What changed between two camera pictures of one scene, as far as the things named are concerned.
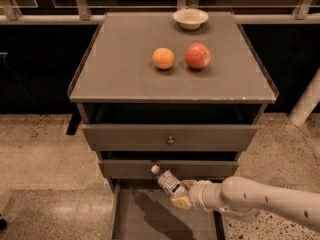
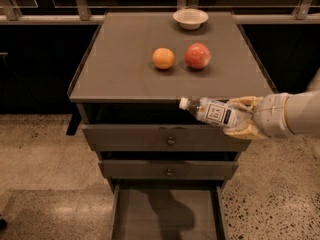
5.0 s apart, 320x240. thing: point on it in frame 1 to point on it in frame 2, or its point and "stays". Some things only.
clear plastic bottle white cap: [169, 181] to [217, 111]
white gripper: [195, 193] to [273, 114]
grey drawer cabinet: [178, 90] stays
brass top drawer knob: [170, 142] stays
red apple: [197, 55] stays
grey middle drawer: [184, 169] stays
